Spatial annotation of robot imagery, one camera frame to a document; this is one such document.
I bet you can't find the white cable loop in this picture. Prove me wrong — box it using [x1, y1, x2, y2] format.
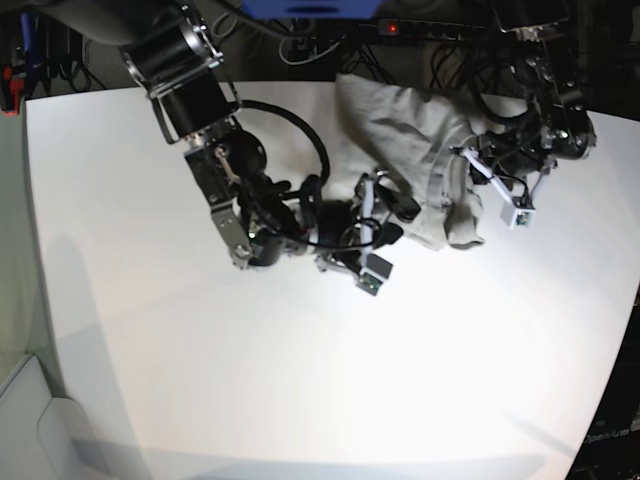
[277, 29, 343, 66]

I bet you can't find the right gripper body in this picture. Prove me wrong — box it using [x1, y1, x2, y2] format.
[372, 175, 421, 249]

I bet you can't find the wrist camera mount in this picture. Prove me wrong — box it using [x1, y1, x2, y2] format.
[314, 169, 396, 297]
[450, 147, 556, 229]

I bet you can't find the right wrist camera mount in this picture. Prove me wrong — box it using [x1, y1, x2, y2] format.
[314, 169, 396, 297]

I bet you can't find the grey side table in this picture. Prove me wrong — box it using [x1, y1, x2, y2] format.
[1, 356, 85, 479]

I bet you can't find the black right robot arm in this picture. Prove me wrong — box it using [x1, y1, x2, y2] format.
[36, 1, 420, 269]

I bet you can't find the blue box at top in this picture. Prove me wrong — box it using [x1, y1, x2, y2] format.
[242, 0, 382, 19]

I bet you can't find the red and black clamp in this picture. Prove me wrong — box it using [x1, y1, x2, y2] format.
[1, 65, 25, 116]

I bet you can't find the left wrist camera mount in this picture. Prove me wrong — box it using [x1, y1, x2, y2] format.
[450, 147, 556, 229]

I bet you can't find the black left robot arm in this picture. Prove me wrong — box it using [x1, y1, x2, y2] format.
[465, 1, 596, 181]

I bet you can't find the grey t-shirt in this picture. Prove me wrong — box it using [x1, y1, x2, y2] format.
[332, 72, 506, 252]

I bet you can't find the black power strip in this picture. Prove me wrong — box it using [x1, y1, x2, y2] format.
[377, 19, 485, 42]

